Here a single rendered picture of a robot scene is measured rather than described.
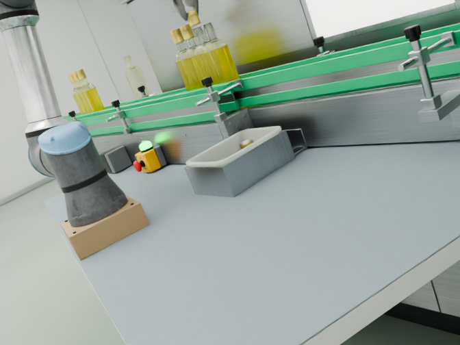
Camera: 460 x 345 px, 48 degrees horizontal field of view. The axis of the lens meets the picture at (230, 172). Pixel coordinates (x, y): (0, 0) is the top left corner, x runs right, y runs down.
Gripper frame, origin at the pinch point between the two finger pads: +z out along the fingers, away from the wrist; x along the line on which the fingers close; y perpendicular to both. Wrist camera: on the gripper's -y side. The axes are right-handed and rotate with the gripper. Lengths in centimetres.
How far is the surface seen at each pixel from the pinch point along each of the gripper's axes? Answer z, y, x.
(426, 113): 32, -82, 15
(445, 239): 43, -96, 37
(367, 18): 17, -52, -14
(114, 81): 36, 586, -224
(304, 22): 13.3, -31.8, -12.8
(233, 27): 8.1, -2.0, -11.8
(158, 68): 14, 56, -13
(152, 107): 23.3, 20.0, 14.6
